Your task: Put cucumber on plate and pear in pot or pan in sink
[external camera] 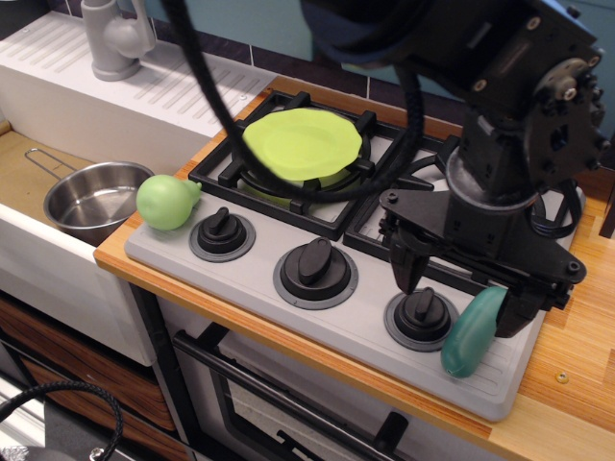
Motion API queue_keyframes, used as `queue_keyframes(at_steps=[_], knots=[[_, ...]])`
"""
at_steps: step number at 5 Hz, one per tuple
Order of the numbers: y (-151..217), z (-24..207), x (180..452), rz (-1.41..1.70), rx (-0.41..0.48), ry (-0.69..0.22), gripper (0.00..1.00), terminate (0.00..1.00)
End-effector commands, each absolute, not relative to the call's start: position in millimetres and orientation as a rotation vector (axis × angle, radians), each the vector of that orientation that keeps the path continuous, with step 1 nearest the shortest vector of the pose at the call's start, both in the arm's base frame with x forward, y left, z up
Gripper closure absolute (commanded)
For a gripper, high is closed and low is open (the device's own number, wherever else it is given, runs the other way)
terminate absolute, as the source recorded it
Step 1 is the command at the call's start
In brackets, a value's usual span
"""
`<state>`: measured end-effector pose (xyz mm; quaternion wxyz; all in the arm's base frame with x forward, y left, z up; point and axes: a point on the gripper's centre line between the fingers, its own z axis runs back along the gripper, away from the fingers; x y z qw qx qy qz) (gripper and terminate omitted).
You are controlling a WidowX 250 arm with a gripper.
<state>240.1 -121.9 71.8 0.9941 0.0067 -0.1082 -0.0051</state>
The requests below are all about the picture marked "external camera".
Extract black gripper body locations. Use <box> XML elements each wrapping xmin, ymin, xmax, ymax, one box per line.
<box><xmin>380</xmin><ymin>189</ymin><xmax>587</xmax><ymax>308</ymax></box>

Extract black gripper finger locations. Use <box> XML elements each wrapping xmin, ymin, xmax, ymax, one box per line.
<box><xmin>495</xmin><ymin>288</ymin><xmax>548</xmax><ymax>338</ymax></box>
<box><xmin>389</xmin><ymin>233</ymin><xmax>429</xmax><ymax>294</ymax></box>

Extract dark green toy cucumber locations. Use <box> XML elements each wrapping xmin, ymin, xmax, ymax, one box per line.
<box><xmin>441</xmin><ymin>286</ymin><xmax>507</xmax><ymax>378</ymax></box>

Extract light green toy pear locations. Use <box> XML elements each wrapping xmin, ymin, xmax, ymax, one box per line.
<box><xmin>135</xmin><ymin>175</ymin><xmax>202</xmax><ymax>231</ymax></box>

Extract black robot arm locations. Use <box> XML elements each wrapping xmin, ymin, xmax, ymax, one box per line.
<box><xmin>302</xmin><ymin>1</ymin><xmax>609</xmax><ymax>338</ymax></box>

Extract lime green plate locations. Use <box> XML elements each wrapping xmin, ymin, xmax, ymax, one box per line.
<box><xmin>243</xmin><ymin>108</ymin><xmax>362</xmax><ymax>182</ymax></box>

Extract small steel pot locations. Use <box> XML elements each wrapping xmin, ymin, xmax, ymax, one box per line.
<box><xmin>24</xmin><ymin>148</ymin><xmax>154</xmax><ymax>247</ymax></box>

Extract white toy sink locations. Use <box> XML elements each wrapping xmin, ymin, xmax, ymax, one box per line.
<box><xmin>0</xmin><ymin>11</ymin><xmax>279</xmax><ymax>368</ymax></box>

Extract black right stove knob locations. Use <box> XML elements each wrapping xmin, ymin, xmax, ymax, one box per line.
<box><xmin>383</xmin><ymin>287</ymin><xmax>460</xmax><ymax>352</ymax></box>

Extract black stove knob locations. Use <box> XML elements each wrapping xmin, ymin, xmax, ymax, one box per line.
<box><xmin>383</xmin><ymin>287</ymin><xmax>460</xmax><ymax>352</ymax></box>
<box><xmin>189</xmin><ymin>206</ymin><xmax>257</xmax><ymax>263</ymax></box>
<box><xmin>273</xmin><ymin>237</ymin><xmax>358</xmax><ymax>310</ymax></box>

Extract grey toy stove top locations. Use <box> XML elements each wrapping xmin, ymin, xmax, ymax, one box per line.
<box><xmin>123</xmin><ymin>129</ymin><xmax>586</xmax><ymax>424</ymax></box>

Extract black middle stove knob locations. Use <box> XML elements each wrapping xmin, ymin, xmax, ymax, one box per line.
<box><xmin>273</xmin><ymin>237</ymin><xmax>358</xmax><ymax>310</ymax></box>

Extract black left stove knob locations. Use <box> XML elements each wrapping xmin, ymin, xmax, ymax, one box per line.
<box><xmin>189</xmin><ymin>206</ymin><xmax>257</xmax><ymax>263</ymax></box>

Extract toy oven door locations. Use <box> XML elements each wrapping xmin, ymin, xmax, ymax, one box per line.
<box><xmin>172</xmin><ymin>322</ymin><xmax>481</xmax><ymax>461</ymax></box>

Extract grey toy faucet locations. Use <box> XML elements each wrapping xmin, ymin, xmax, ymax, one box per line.
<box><xmin>81</xmin><ymin>0</ymin><xmax>156</xmax><ymax>82</ymax></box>

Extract wood grain drawer front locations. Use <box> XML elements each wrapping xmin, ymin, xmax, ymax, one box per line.
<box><xmin>1</xmin><ymin>293</ymin><xmax>189</xmax><ymax>460</ymax></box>

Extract black oven door handle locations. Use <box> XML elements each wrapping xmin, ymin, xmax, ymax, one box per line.
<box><xmin>175</xmin><ymin>330</ymin><xmax>395</xmax><ymax>433</ymax></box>

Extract teal wall cabinet left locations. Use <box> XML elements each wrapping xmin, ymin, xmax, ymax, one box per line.
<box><xmin>143</xmin><ymin>0</ymin><xmax>318</xmax><ymax>62</ymax></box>

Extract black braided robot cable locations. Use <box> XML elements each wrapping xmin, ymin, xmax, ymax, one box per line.
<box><xmin>160</xmin><ymin>0</ymin><xmax>427</xmax><ymax>203</ymax></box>

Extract black braided cable lower left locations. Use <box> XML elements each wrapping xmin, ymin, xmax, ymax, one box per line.
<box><xmin>0</xmin><ymin>380</ymin><xmax>125</xmax><ymax>461</ymax></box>

